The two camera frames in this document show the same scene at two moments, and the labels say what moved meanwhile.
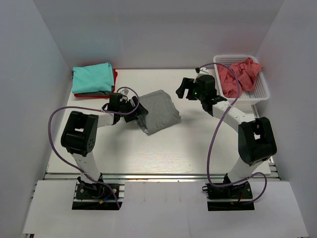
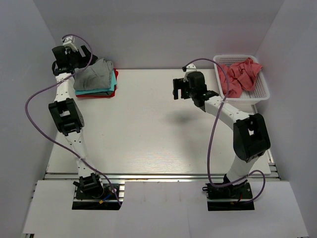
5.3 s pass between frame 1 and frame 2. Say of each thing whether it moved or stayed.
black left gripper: moved
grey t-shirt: moved
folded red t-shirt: stayed
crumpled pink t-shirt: stayed
